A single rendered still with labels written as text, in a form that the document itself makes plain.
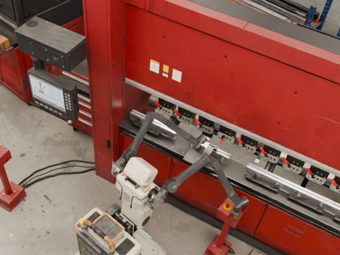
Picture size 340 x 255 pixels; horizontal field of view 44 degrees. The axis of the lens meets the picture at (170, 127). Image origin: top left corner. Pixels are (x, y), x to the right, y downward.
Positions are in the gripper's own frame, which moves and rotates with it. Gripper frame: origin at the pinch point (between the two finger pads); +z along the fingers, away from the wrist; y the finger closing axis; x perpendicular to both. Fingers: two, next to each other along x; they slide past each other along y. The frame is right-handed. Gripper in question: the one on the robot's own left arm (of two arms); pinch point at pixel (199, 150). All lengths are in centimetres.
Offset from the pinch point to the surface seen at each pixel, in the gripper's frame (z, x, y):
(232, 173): 14.4, 4.1, -33.9
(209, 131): -13.2, -16.7, -3.1
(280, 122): -48, -37, -57
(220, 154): 9.3, -6.6, -16.5
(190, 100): -34.4, -29.2, 18.6
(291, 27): -97, -89, -39
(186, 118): -15.7, -18.0, 20.1
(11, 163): 62, 93, 198
